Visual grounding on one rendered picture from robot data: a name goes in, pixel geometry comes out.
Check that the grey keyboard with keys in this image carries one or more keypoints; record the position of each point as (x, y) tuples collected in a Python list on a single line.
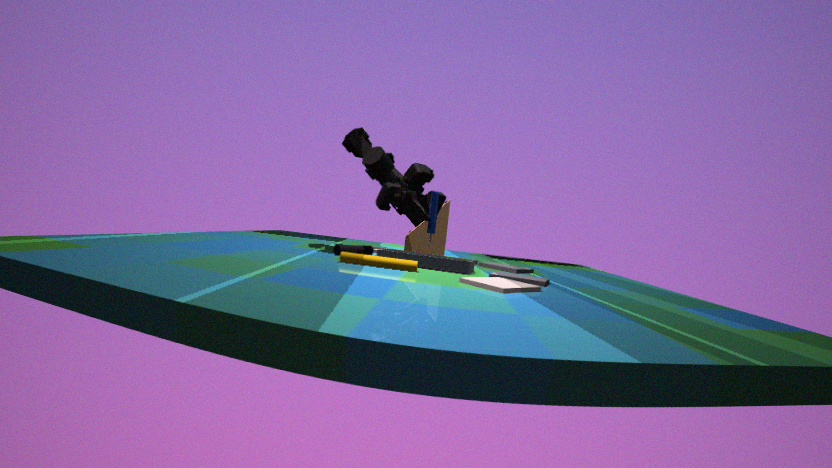
[(431, 261)]

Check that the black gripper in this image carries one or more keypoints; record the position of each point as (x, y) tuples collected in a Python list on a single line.
[(408, 200)]

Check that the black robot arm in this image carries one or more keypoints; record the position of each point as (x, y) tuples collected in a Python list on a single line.
[(380, 165)]

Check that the blue stylus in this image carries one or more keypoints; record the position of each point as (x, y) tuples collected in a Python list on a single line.
[(433, 214)]

